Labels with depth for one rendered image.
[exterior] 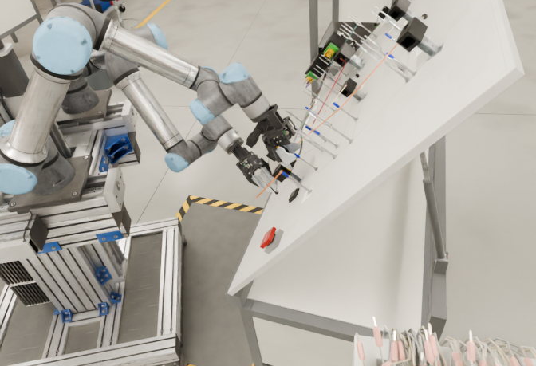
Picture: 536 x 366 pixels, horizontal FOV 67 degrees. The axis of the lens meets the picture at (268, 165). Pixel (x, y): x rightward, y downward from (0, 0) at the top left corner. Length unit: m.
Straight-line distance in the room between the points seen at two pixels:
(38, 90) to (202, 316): 1.59
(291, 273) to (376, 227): 0.38
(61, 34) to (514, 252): 2.48
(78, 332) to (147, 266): 0.45
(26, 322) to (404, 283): 1.84
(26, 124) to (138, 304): 1.30
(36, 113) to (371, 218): 1.18
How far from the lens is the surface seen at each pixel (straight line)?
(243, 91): 1.12
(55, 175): 1.46
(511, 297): 2.56
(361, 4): 4.33
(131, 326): 2.21
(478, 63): 0.81
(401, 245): 1.56
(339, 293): 1.42
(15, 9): 6.24
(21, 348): 2.42
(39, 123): 1.19
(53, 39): 1.05
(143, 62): 1.22
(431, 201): 1.07
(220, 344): 2.27
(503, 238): 2.82
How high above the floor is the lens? 1.99
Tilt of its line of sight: 40 degrees down
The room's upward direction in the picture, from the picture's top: 7 degrees counter-clockwise
